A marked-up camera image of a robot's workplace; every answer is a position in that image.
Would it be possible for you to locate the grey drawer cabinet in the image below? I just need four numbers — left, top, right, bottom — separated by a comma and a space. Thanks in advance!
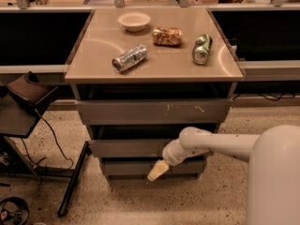
64, 7, 245, 181

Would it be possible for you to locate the white paper bowl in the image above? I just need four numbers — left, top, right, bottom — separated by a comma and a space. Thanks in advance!
117, 12, 151, 32

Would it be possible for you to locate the grey bottom drawer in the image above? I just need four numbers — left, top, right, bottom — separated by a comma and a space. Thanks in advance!
99, 157, 206, 180

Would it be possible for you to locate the green soda can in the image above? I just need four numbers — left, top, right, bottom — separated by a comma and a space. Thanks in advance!
192, 34, 213, 65

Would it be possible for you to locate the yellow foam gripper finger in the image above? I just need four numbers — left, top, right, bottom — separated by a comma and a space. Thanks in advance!
147, 159, 170, 182

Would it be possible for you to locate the black floor bar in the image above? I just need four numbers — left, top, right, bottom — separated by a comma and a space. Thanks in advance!
57, 142, 90, 218

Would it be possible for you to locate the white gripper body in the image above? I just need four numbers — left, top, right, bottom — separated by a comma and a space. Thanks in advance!
162, 139, 212, 166

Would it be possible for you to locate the crushed brown soda can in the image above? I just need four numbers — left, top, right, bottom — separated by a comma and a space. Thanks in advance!
153, 27, 183, 46

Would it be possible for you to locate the dark side table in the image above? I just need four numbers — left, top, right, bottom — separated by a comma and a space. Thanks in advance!
0, 91, 43, 180

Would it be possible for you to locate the black cable on floor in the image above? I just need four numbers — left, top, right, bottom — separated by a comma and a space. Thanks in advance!
18, 108, 75, 173

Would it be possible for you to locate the grey top drawer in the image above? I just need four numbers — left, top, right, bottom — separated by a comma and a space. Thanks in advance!
76, 98, 232, 125

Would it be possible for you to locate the grey drawer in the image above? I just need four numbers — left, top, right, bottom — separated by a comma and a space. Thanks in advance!
89, 139, 171, 158
76, 98, 232, 125
99, 157, 206, 180

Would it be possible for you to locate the brown box on side table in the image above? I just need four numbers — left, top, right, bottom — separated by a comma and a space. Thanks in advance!
7, 71, 58, 113

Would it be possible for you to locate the silver soda can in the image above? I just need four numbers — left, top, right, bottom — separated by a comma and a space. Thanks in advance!
112, 44, 148, 73

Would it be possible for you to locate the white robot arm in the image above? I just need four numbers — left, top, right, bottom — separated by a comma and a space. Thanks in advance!
148, 125, 300, 225

